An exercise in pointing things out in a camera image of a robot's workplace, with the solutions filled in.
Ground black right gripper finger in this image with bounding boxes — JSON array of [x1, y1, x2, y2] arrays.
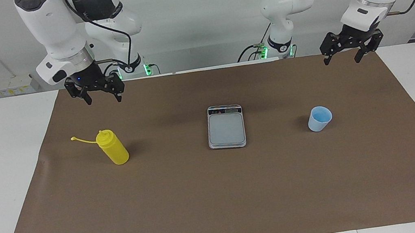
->
[[102, 72, 127, 104], [63, 75, 93, 109]]

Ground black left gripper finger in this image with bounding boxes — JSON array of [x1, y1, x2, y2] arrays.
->
[[351, 30, 387, 64], [317, 31, 348, 66]]

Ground yellow squeeze bottle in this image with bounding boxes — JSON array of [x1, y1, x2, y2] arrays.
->
[[70, 126, 131, 172]]

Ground light blue plastic cup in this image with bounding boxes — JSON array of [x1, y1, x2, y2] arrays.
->
[[306, 105, 334, 134]]

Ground silver digital kitchen scale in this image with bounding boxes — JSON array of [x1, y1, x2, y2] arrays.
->
[[203, 102, 248, 152]]

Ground brown paper mat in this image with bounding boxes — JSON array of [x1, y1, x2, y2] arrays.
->
[[0, 36, 415, 233]]

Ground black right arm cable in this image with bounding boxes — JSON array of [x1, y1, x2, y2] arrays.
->
[[64, 0, 143, 81]]

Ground white wall socket box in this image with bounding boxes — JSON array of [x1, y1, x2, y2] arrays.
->
[[0, 73, 36, 98]]

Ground black base cable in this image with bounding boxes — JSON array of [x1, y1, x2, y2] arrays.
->
[[233, 23, 277, 63]]

